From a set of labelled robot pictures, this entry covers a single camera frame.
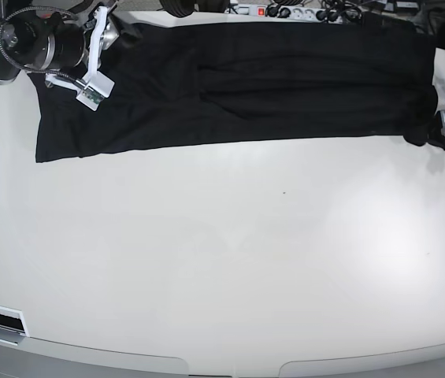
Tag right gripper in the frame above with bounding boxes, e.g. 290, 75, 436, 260
82, 15, 143, 51

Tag black t-shirt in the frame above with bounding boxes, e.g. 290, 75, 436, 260
31, 22, 439, 163

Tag white power strip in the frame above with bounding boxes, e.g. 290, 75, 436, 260
224, 1, 348, 24

